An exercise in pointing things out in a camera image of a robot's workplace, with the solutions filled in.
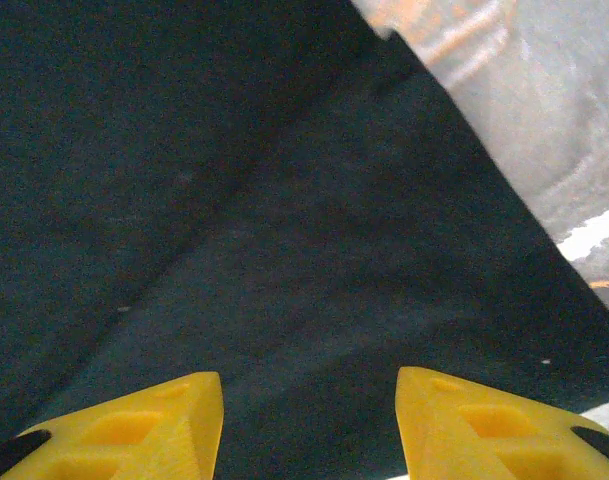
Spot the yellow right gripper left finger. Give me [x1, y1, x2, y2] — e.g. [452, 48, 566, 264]
[0, 370, 223, 480]

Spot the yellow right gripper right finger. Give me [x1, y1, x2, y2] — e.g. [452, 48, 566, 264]
[396, 366, 609, 480]

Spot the black garment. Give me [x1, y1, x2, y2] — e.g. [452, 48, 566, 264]
[0, 0, 609, 480]

